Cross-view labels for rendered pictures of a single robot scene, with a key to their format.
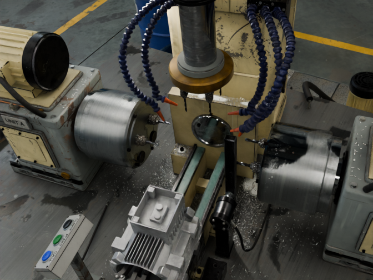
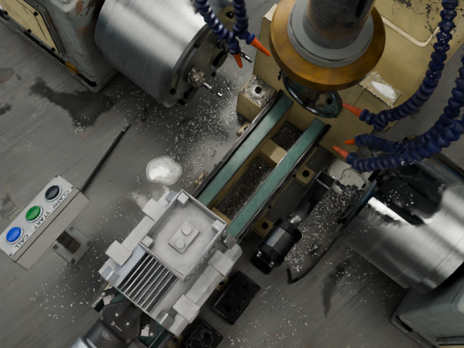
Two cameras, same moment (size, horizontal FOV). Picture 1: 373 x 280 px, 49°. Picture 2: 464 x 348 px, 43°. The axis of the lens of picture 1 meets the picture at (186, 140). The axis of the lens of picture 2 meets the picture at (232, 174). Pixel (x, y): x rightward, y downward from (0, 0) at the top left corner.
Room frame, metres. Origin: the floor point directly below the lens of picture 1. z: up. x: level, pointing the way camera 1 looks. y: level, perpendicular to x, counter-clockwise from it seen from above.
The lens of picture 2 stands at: (0.42, 0.02, 2.12)
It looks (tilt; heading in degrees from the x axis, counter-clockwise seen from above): 73 degrees down; 2
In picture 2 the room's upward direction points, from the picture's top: 10 degrees clockwise
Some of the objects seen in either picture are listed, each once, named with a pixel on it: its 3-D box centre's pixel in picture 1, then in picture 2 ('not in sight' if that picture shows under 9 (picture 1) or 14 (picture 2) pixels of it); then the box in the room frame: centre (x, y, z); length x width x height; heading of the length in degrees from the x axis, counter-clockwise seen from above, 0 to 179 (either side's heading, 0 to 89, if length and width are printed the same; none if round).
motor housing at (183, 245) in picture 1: (157, 246); (171, 262); (0.56, 0.11, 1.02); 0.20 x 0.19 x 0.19; 154
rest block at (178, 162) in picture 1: (183, 159); (255, 99); (1.00, 0.02, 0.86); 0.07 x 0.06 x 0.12; 64
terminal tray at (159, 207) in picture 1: (159, 215); (183, 237); (0.60, 0.10, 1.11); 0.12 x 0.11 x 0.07; 154
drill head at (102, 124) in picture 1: (106, 124); (151, 21); (1.04, 0.27, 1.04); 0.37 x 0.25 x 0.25; 64
